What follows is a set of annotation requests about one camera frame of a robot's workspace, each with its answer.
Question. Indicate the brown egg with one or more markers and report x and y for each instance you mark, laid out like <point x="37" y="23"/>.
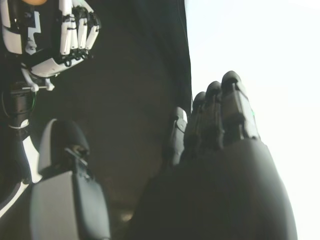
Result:
<point x="35" y="1"/>

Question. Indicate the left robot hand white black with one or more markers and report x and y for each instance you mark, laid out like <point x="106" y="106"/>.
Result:
<point x="220" y="190"/>

